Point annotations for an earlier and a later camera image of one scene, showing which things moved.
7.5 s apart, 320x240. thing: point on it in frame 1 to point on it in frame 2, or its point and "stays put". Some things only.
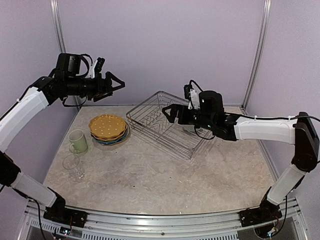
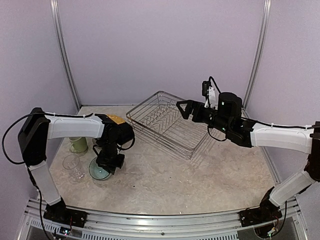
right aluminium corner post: (262, 36) stays put
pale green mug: (79, 144) stays put
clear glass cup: (71, 162) stays put
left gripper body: (94, 89) to (110, 160)
